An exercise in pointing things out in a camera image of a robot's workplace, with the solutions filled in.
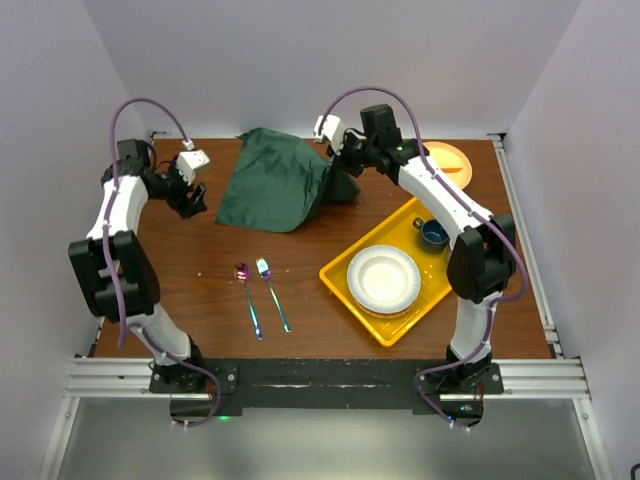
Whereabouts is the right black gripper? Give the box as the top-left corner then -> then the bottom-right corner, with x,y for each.
326,130 -> 378,179

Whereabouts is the dark green cloth napkin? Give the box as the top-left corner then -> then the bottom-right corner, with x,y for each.
216,128 -> 361,233

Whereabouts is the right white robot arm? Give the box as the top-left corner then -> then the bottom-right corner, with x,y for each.
314,104 -> 525,393

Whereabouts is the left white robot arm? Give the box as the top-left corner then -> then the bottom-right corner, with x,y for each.
68,139 -> 210,392

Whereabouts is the iridescent metal spoon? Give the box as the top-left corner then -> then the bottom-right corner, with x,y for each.
234,263 -> 263,340

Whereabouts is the yellow plastic tray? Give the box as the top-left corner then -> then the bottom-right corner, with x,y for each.
319,196 -> 469,348

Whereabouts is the orange round plate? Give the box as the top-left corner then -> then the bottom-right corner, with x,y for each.
423,141 -> 473,189

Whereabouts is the dark blue mug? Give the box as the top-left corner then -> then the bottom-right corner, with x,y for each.
412,217 -> 449,254

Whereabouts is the iridescent metal fork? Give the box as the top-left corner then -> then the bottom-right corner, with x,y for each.
255,257 -> 291,333

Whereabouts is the white ceramic plate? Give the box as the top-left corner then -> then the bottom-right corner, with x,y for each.
346,245 -> 422,316

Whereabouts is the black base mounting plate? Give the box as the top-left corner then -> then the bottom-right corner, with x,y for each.
149,358 -> 505,426

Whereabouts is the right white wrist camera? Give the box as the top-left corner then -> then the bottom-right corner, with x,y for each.
313,115 -> 346,155

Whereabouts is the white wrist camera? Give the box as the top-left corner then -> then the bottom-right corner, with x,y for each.
313,115 -> 346,155
176,139 -> 210,184

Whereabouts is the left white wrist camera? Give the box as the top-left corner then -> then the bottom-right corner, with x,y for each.
176,139 -> 210,184

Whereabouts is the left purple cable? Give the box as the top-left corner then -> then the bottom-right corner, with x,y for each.
108,97 -> 224,429

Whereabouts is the aluminium front frame rail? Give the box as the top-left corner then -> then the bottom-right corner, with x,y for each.
64,358 -> 591,400

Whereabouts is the aluminium frame rail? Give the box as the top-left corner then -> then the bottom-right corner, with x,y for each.
488,134 -> 565,359
64,358 -> 591,400

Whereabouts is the aluminium right frame rail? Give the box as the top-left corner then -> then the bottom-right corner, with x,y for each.
488,134 -> 565,359

